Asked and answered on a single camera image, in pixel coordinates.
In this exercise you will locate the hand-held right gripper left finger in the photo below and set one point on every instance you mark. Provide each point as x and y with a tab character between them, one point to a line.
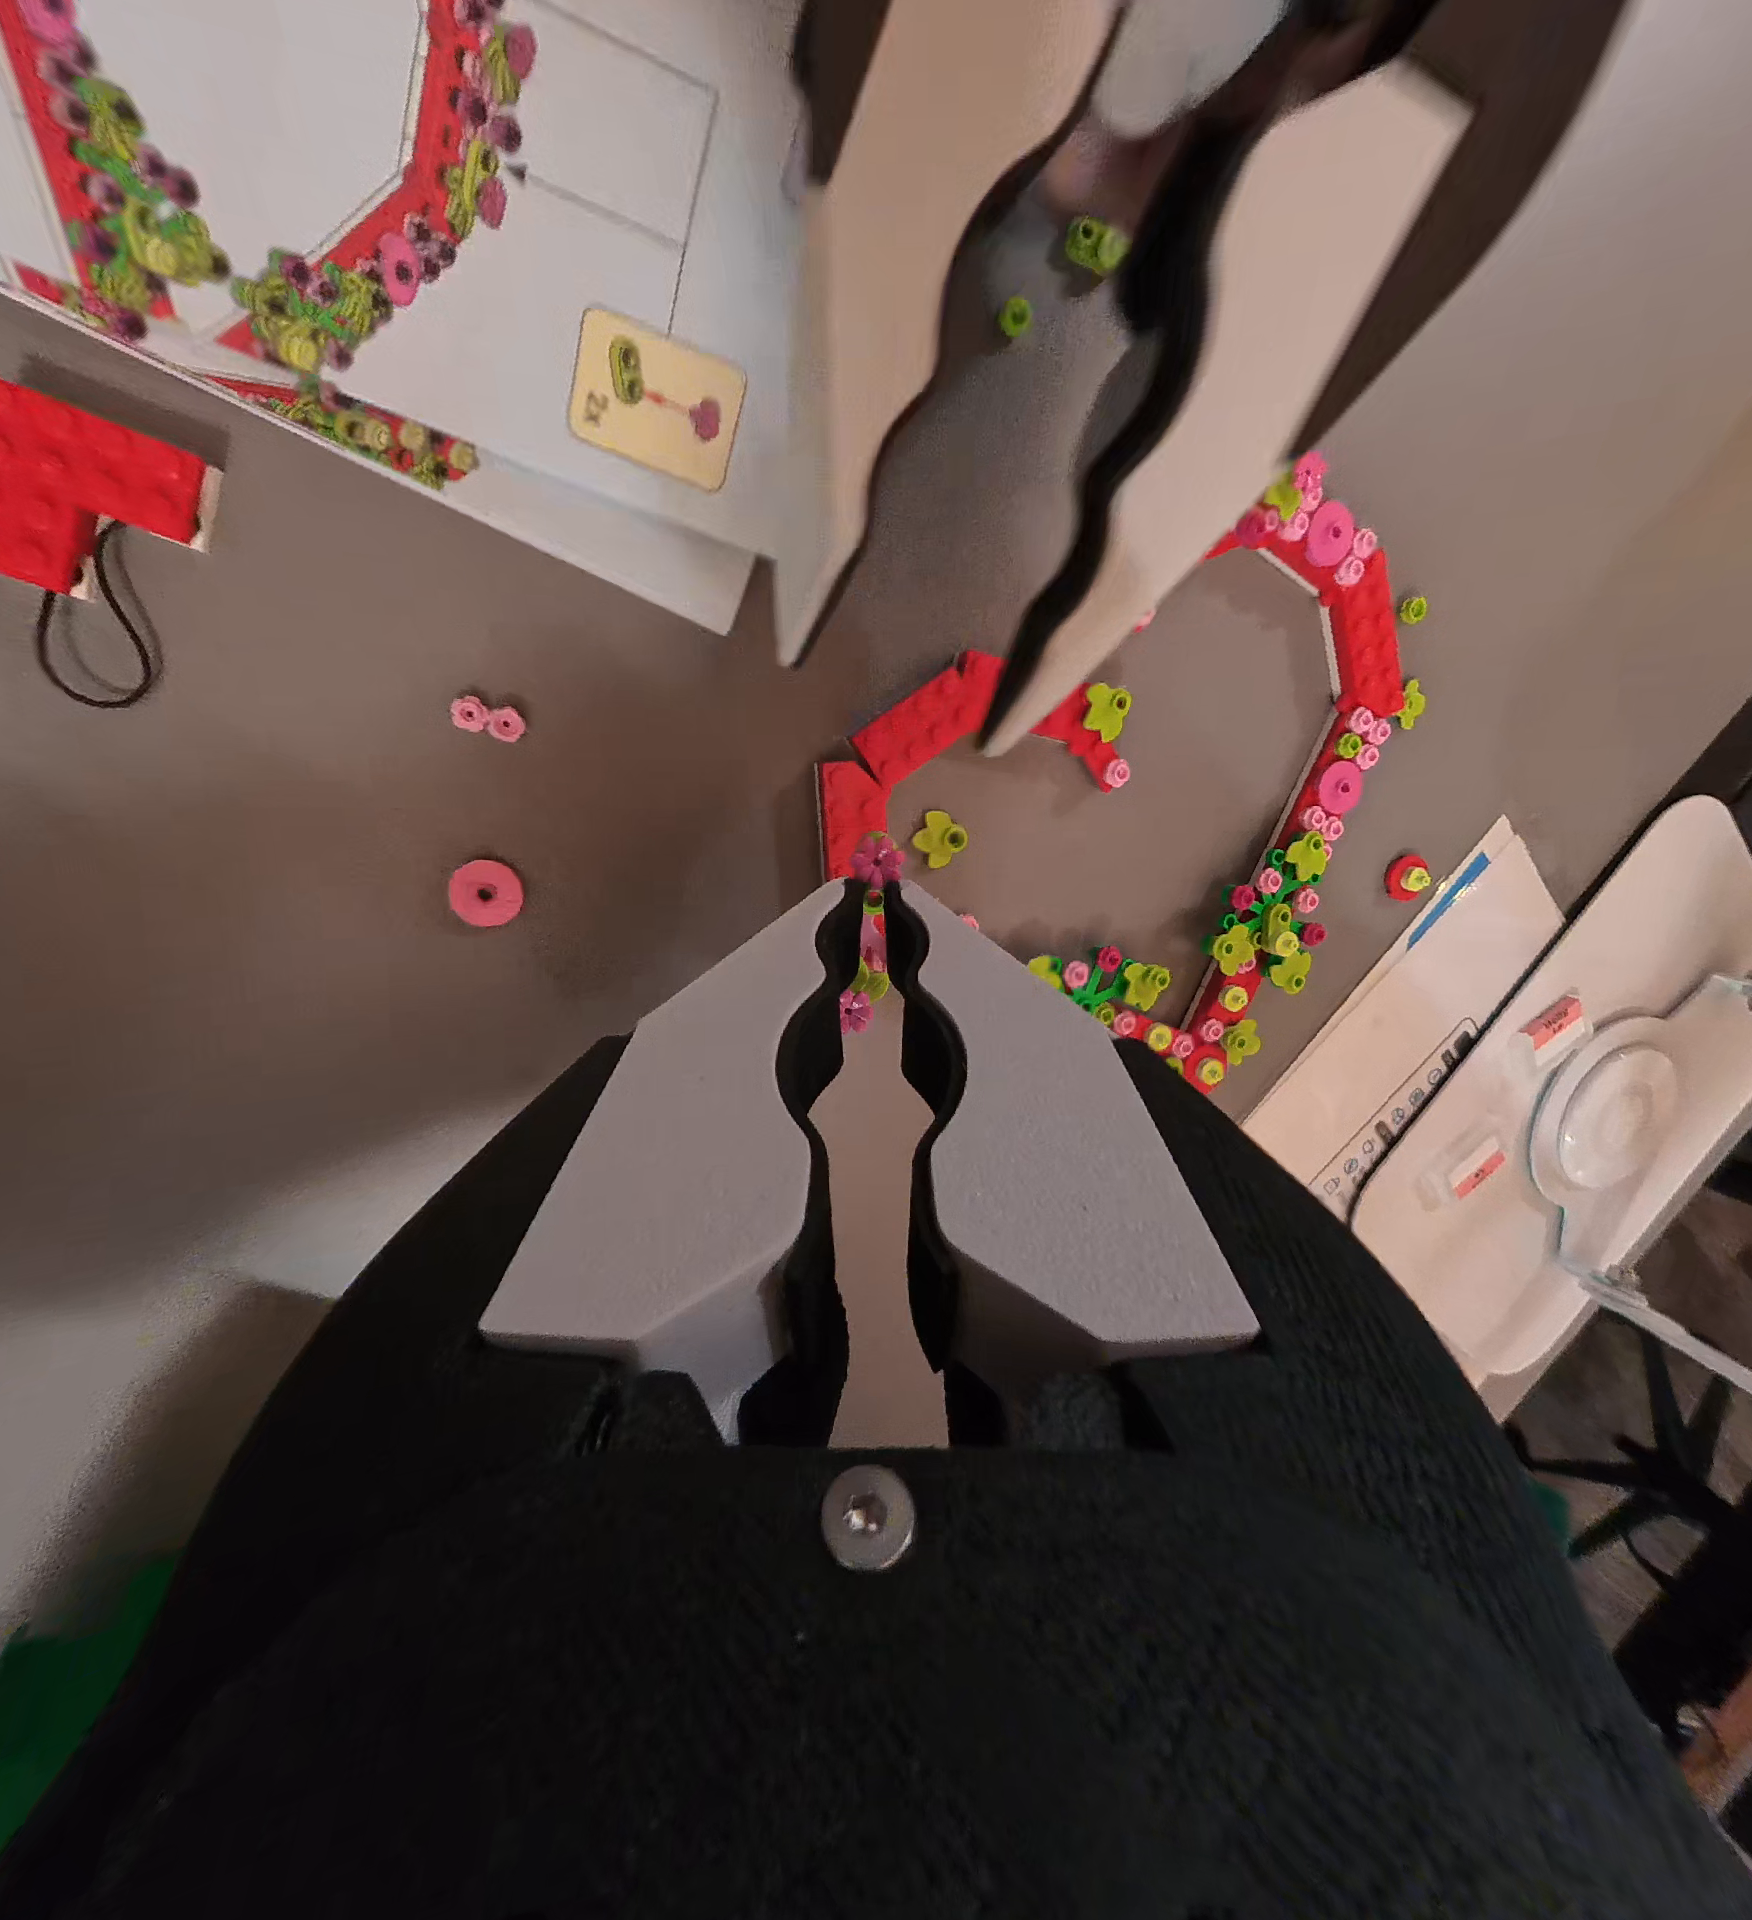
665	1171

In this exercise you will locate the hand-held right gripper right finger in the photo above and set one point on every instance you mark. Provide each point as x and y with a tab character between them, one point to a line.
1071	1185

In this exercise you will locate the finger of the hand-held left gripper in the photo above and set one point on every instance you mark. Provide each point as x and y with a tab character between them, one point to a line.
905	225
1265	331

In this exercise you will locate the red lego heart frame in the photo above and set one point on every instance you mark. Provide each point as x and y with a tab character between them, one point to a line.
1364	630

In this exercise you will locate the lime plate with pink flower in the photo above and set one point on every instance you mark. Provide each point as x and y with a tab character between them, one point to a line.
873	858

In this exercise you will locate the lime lego stud piece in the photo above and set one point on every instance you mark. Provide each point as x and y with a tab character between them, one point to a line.
1096	243

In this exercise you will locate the lego instruction booklet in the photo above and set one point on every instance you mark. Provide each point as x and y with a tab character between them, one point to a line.
608	225

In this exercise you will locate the pink round lego plate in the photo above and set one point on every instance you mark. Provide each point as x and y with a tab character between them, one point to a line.
484	892

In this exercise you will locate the lime lego leaf piece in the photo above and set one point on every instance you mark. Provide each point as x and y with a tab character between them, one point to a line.
940	837

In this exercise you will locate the laminated printed paper sheet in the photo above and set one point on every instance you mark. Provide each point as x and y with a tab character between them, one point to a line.
1416	989

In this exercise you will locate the red round plate lime stud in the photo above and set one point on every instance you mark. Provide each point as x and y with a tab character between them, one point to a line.
1407	880

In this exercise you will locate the pink double flower piece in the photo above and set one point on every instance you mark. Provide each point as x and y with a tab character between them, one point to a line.
488	717

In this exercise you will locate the wooden book stand white base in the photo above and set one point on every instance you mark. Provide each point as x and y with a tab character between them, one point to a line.
1688	901

